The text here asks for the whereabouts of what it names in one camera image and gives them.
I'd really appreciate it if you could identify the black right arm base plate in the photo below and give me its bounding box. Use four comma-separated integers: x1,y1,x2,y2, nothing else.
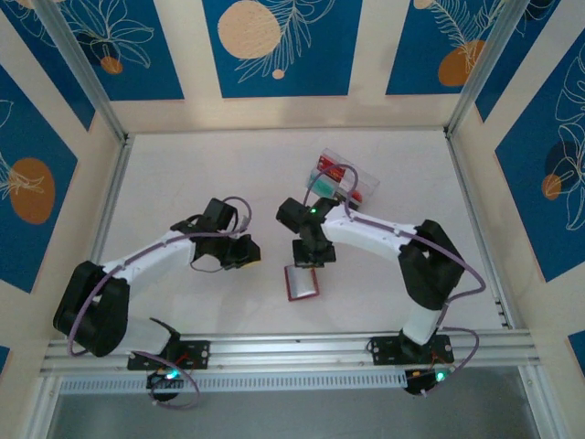
367,334,455,367

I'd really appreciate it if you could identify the red card holder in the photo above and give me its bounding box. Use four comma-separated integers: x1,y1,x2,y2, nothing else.
283,264,320,303

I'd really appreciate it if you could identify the red card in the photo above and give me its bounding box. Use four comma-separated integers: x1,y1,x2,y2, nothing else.
315,155,349,183

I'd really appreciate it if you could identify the clear plastic card box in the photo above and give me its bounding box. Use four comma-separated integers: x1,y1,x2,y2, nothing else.
304,146,381,212

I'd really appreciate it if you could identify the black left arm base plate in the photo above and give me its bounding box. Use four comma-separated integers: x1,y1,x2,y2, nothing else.
126,338,212,370

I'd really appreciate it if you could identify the aluminium frame bar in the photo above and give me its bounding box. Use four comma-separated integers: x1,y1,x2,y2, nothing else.
22,375,63,439
518,365,558,439

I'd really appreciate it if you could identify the aluminium side rail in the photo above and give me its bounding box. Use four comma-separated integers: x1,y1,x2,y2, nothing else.
66,134,136,339
445,130,516,331

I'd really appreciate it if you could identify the teal card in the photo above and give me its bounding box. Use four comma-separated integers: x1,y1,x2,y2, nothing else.
306,171,342,197

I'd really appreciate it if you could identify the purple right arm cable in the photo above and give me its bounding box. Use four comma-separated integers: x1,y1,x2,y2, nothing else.
303,163,486,397

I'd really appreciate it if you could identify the white slotted cable duct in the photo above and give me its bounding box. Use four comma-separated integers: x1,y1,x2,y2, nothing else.
58,369,408,395

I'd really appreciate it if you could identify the black controller board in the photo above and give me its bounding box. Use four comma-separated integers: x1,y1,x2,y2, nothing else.
145,368,186,392
404,368,452,397

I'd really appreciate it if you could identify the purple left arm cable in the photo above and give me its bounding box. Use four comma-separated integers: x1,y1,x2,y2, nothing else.
67,196,255,412

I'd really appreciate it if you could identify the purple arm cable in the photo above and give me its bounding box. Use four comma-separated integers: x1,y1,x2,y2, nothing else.
303,163,486,397
67,196,255,412

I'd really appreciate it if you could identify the thin dark wire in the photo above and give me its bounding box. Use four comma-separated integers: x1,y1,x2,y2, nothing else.
189,255,229,274

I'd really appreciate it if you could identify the aluminium frame post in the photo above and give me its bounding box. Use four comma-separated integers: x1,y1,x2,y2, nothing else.
443,0,527,138
32,0,130,144

